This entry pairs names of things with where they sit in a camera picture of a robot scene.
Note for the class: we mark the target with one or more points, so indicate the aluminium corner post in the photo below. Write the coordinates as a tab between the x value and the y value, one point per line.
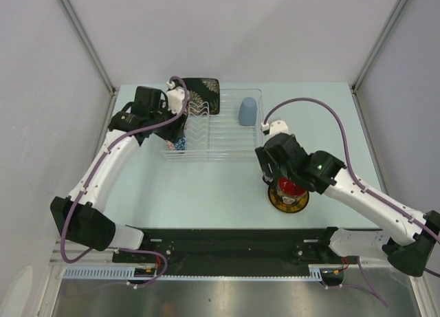
87	45
382	38

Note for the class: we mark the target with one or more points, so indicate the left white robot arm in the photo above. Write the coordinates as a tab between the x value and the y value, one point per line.
79	217

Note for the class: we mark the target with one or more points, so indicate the red black mug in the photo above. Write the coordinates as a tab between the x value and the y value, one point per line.
283	187

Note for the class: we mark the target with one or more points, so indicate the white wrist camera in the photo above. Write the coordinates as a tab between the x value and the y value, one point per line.
177	95
274	128

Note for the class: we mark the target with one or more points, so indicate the left aluminium corner post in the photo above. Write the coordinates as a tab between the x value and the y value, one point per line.
87	45

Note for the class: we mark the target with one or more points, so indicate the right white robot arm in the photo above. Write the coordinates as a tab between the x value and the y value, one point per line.
406	237

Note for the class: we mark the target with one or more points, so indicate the clear wire dish rack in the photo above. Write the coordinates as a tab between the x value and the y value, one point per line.
221	137

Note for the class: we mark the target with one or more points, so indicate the yellow black saucer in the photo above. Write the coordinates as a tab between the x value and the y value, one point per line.
285	203

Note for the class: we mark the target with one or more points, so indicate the right aluminium corner post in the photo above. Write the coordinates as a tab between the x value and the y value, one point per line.
382	38

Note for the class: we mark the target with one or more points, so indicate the blue patterned bowl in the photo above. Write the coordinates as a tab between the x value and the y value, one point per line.
179	146

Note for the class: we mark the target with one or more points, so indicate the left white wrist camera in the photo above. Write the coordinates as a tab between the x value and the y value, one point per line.
177	95

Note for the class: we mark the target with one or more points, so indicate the black floral square plate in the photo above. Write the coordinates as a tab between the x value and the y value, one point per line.
204	95

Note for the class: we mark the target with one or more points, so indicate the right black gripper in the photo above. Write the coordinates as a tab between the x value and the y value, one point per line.
265	159

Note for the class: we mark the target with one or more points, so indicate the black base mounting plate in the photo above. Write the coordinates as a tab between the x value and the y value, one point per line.
243	253

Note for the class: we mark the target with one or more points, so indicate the white slotted cable duct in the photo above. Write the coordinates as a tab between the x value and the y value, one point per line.
120	273

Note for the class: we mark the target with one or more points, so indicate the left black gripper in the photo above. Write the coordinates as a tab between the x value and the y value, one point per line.
175	131

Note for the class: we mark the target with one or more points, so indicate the light blue cup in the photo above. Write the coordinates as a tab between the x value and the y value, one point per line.
248	112

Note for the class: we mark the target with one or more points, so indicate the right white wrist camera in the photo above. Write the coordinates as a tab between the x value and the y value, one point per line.
274	128

